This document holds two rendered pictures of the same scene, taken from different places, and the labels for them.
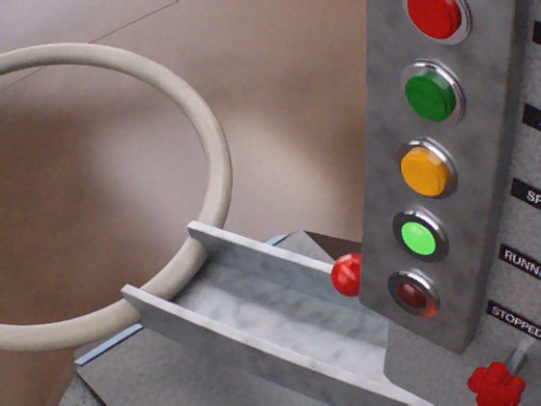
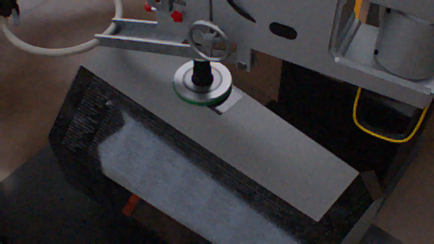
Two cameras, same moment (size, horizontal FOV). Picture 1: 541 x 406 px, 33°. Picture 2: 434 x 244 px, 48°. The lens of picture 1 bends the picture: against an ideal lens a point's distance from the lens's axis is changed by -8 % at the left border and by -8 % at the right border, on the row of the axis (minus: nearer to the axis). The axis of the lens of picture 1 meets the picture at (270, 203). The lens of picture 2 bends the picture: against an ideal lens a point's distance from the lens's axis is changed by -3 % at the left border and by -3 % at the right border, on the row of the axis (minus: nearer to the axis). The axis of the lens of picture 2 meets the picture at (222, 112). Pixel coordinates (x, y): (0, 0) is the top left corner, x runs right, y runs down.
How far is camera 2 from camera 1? 1.01 m
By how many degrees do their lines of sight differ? 8
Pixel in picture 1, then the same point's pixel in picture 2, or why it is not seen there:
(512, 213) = not seen: outside the picture
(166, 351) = (108, 56)
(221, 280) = (121, 32)
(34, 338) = (69, 51)
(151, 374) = (103, 62)
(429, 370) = (166, 22)
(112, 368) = (91, 62)
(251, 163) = not seen: hidden behind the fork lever
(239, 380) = (129, 60)
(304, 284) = (143, 28)
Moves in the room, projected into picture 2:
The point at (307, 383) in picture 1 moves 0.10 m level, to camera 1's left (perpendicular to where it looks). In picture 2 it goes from (145, 47) to (117, 51)
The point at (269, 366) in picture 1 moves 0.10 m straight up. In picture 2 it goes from (135, 45) to (131, 23)
